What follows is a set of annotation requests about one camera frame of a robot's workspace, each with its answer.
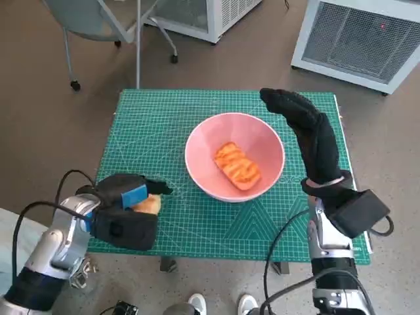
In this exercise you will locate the black table leg bracket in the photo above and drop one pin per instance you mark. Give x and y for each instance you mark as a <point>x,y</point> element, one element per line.
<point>282,268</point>
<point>169,265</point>

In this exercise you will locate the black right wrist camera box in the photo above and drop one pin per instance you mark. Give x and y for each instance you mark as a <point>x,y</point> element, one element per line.
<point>361,210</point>

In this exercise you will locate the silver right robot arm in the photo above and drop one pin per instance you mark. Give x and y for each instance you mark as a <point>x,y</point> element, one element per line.
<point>328,239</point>

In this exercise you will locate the grey-blue office chair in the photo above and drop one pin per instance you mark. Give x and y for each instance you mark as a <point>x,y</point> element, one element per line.
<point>95,19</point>

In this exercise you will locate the white mesh cabinet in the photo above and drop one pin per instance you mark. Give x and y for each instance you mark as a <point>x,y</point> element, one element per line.
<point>357,42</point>
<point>203,16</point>

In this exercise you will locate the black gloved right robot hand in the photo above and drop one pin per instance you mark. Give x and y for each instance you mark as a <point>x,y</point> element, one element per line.
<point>315,141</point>

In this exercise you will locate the oblong striped toy bread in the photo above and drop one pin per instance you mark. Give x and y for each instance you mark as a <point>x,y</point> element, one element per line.
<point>238,167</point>

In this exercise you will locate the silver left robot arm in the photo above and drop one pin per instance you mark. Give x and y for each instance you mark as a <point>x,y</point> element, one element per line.
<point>49,243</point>

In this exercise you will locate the round toy bread bun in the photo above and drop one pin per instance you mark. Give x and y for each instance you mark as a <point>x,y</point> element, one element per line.
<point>149,205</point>

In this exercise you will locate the silver metal pole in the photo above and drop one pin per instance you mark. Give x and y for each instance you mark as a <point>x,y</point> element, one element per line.
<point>138,42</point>

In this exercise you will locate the person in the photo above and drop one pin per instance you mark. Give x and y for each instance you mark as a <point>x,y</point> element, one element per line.
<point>6,236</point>

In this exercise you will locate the pink bowl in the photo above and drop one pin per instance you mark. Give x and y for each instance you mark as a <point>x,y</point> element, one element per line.
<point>203,164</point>

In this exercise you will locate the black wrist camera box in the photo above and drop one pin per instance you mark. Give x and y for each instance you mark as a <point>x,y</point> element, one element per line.
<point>124,229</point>
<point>361,210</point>

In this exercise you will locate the small black device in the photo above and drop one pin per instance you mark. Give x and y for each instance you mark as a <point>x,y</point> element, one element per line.
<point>124,308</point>

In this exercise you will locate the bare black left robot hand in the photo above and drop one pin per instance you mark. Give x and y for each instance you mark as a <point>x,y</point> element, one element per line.
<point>111,192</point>

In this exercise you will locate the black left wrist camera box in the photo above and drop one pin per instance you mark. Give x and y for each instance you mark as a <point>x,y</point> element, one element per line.
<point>124,229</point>

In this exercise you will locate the white shoe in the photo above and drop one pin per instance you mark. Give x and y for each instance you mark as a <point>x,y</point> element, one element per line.
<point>246,303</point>
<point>197,302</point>

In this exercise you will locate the green cutting mat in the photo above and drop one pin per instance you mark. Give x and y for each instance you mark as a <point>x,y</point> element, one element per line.
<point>203,229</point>

